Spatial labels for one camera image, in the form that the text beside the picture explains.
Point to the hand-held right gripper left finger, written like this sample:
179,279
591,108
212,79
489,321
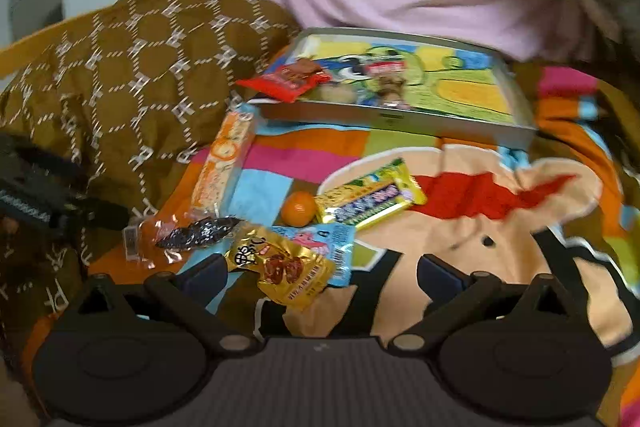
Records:
207,276

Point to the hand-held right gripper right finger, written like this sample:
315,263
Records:
440,279

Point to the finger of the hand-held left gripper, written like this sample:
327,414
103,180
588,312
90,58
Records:
100,214

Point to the clear packet with dark snack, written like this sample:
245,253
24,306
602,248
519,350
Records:
200,229

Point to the gold snack packet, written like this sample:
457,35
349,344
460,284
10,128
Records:
290,272

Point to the pink blue snack packet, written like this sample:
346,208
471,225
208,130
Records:
337,247

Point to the yellow green snack packet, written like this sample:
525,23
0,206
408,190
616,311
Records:
370,197

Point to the orange white biscuit packet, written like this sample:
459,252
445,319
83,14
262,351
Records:
220,167

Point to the orange mandarin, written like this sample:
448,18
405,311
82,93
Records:
298,208

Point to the grey tray with cartoon picture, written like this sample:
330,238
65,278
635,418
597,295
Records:
450,92

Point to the clear packet of brown snack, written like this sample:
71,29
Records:
390,88

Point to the red snack packet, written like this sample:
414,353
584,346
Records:
280,82

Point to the colourful printed blanket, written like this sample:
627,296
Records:
500,232

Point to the brown patterned quilt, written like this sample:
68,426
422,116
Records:
125,72

